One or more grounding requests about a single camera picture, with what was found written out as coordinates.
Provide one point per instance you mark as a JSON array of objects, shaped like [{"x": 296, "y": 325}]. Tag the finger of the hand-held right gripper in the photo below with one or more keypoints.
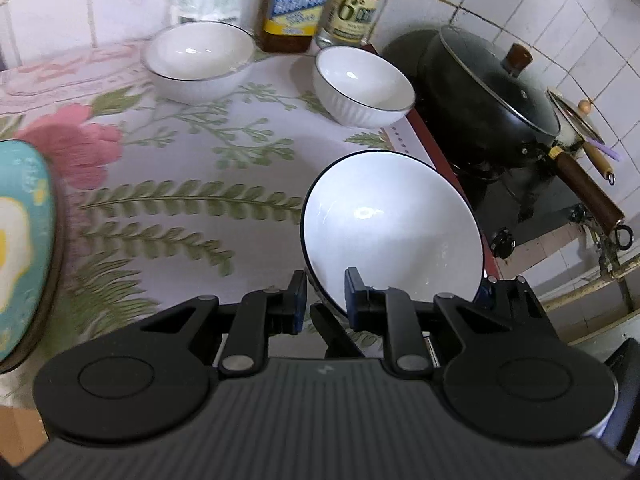
[{"x": 520, "y": 300}]

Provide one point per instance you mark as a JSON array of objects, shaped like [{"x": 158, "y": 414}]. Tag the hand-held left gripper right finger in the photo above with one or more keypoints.
[{"x": 354, "y": 300}]

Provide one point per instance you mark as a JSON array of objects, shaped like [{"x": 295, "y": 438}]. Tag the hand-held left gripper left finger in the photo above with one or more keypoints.
[{"x": 298, "y": 300}]

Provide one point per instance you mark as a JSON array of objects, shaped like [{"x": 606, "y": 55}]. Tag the white ribbed bowl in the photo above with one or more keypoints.
[
  {"x": 365, "y": 85},
  {"x": 400, "y": 220},
  {"x": 200, "y": 50}
]

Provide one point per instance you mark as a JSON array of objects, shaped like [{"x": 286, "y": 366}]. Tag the teal egg print plate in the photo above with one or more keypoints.
[{"x": 25, "y": 240}]

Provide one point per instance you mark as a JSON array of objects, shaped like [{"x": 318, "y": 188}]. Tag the black gas stove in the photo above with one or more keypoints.
[{"x": 540, "y": 195}]

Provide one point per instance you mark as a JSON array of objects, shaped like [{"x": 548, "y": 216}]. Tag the floral tablecloth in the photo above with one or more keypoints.
[{"x": 200, "y": 160}]

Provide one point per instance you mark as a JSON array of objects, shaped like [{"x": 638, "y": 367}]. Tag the black wok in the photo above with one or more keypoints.
[{"x": 475, "y": 130}]

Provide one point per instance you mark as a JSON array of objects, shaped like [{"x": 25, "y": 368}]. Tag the small white pot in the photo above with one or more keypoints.
[{"x": 570, "y": 120}]

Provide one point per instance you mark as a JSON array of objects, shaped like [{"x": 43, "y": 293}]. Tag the glass wok lid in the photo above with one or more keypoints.
[{"x": 490, "y": 85}]

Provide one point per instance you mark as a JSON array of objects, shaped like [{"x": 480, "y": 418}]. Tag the brown cooking wine bottle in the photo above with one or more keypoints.
[{"x": 295, "y": 5}]

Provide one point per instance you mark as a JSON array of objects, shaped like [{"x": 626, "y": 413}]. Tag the clear vinegar bottle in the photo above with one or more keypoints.
[{"x": 350, "y": 5}]

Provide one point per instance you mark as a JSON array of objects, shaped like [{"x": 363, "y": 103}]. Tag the brown cardboard box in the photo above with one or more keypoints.
[{"x": 20, "y": 435}]

